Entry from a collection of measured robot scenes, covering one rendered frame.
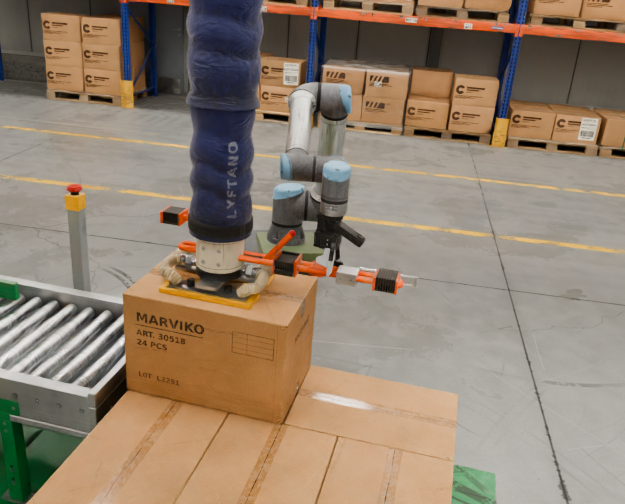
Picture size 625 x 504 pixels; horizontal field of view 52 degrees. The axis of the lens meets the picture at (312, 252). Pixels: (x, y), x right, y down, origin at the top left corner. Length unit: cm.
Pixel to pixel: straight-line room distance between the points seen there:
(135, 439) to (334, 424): 68
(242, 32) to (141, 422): 133
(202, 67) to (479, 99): 752
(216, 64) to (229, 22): 13
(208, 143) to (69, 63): 855
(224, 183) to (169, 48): 917
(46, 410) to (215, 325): 73
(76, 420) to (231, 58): 138
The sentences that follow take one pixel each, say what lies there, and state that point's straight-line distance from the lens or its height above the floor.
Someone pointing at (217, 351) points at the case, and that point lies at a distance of 226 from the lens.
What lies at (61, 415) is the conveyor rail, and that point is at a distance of 256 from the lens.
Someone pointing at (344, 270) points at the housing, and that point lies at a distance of 219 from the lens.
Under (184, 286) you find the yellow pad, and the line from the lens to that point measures 230.
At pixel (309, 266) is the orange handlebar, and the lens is 224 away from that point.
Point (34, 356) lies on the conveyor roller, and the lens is 280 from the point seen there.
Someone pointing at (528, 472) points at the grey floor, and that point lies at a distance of 324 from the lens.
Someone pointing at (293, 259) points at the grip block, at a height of 109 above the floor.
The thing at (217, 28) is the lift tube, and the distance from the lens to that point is 202.
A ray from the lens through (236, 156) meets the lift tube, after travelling 210.
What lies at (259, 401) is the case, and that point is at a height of 62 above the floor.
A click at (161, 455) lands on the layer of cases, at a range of 223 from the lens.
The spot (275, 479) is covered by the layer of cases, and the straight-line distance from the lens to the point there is 214.
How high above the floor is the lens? 200
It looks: 23 degrees down
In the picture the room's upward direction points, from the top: 4 degrees clockwise
